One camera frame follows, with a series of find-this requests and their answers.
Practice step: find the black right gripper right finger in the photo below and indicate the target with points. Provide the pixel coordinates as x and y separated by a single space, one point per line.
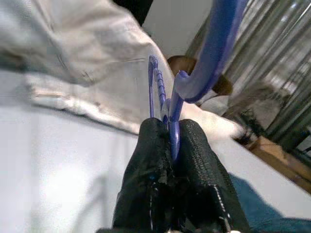
201 157

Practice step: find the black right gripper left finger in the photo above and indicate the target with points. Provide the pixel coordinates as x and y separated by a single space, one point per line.
143 157

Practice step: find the purple plastic hanger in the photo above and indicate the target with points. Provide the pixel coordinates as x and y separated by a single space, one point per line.
216 48

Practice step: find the beige garment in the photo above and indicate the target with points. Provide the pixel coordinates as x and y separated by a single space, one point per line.
85 60

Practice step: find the white cloth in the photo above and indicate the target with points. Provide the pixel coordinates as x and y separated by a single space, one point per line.
213 126

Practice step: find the brown wooden furniture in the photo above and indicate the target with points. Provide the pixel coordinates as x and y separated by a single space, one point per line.
279 157

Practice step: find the blue denim garment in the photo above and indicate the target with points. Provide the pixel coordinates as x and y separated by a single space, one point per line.
272 208

